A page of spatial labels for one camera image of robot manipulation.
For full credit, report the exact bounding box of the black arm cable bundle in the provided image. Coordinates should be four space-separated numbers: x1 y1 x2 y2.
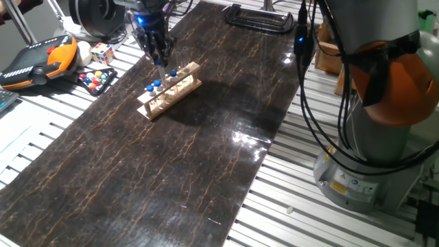
293 0 439 178

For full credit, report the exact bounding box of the rubik's cube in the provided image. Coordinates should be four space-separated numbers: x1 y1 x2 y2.
90 42 116 66

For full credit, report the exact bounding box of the orange and black teach pendant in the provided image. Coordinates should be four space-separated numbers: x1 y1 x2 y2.
0 34 78 91

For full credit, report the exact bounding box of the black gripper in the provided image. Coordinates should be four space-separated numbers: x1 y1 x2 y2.
132 13 176 68

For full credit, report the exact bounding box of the wooden block stack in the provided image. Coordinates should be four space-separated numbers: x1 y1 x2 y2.
314 16 357 97

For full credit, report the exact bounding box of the wooden test tube rack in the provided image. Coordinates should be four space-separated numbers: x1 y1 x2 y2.
136 61 203 121

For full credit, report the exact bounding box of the black keyboard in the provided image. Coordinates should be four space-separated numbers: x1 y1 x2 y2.
0 88 20 113

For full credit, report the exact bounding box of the black round spool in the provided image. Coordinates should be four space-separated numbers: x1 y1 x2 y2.
68 0 126 38

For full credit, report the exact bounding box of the dark marble pattern mat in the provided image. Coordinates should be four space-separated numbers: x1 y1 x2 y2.
0 0 309 247

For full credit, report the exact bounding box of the open glass test tube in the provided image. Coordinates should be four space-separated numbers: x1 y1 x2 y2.
175 50 183 79
181 46 191 73

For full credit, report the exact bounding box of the black triangle tray with balls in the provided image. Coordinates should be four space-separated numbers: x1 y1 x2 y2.
75 67 118 96

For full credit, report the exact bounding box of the aluminium frame post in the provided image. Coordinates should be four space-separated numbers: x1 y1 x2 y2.
1 0 37 45

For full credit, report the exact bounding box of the white paper sheet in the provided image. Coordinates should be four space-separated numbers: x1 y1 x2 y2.
0 109 52 172

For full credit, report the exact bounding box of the person forearm dark sleeve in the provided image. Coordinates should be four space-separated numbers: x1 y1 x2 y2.
0 0 44 25

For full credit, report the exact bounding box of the black power box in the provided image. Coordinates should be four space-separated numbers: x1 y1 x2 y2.
414 200 439 241

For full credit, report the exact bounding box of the white ball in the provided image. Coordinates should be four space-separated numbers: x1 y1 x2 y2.
75 40 93 68

